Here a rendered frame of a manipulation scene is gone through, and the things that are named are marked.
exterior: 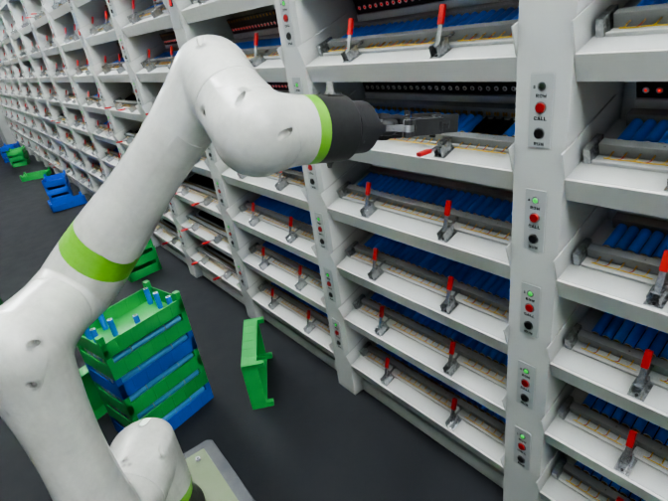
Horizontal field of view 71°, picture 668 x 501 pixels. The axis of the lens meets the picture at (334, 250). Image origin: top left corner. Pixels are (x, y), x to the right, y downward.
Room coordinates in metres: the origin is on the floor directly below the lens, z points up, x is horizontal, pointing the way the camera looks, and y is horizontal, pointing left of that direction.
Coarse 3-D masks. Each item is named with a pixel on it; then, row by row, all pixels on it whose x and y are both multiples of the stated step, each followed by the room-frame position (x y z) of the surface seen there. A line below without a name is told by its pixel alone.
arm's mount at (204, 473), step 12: (192, 456) 0.87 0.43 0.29; (204, 456) 0.87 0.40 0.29; (192, 468) 0.84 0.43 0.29; (204, 468) 0.83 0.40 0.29; (216, 468) 0.83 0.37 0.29; (192, 480) 0.80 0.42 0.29; (204, 480) 0.80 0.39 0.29; (216, 480) 0.79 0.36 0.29; (204, 492) 0.76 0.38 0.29; (216, 492) 0.76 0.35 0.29; (228, 492) 0.75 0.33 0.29
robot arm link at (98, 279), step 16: (64, 240) 0.68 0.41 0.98; (80, 240) 0.67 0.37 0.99; (48, 256) 0.70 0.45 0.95; (64, 256) 0.67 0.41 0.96; (80, 256) 0.66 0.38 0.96; (96, 256) 0.66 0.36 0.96; (48, 272) 0.67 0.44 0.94; (64, 272) 0.66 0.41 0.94; (80, 272) 0.66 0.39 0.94; (96, 272) 0.66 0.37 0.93; (112, 272) 0.67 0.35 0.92; (128, 272) 0.70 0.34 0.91; (80, 288) 0.65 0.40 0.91; (96, 288) 0.67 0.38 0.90; (112, 288) 0.68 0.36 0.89; (96, 304) 0.67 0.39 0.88
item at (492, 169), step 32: (352, 96) 1.40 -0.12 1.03; (384, 96) 1.33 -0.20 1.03; (416, 96) 1.23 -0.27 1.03; (448, 96) 1.15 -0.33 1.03; (480, 96) 1.08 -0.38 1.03; (512, 96) 1.01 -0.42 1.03; (384, 160) 1.11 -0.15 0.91; (416, 160) 1.02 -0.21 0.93; (448, 160) 0.95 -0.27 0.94; (480, 160) 0.90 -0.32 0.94; (512, 160) 0.82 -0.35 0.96
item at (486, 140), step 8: (416, 136) 1.08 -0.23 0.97; (424, 136) 1.06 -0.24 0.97; (440, 136) 1.02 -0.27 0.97; (448, 136) 1.00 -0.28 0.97; (456, 136) 0.98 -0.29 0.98; (464, 136) 0.97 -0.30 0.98; (472, 136) 0.95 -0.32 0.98; (480, 136) 0.94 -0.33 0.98; (488, 136) 0.93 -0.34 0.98; (496, 136) 0.92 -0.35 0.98; (504, 136) 0.90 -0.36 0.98; (432, 144) 1.02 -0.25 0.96; (472, 144) 0.95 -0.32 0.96; (480, 144) 0.94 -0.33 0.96; (488, 144) 0.92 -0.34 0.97; (496, 144) 0.91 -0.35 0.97; (504, 144) 0.89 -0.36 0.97; (496, 152) 0.89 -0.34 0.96
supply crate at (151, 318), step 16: (128, 304) 1.47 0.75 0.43; (144, 304) 1.50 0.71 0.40; (176, 304) 1.40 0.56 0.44; (96, 320) 1.38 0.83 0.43; (128, 320) 1.40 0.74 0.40; (144, 320) 1.31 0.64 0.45; (160, 320) 1.34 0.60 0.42; (112, 336) 1.32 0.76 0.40; (128, 336) 1.26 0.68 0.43; (144, 336) 1.29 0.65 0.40; (96, 352) 1.22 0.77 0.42; (112, 352) 1.21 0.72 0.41
